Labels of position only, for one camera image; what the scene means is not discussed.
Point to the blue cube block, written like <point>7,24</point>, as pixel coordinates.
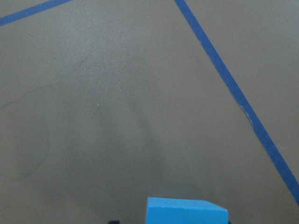
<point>184,211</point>

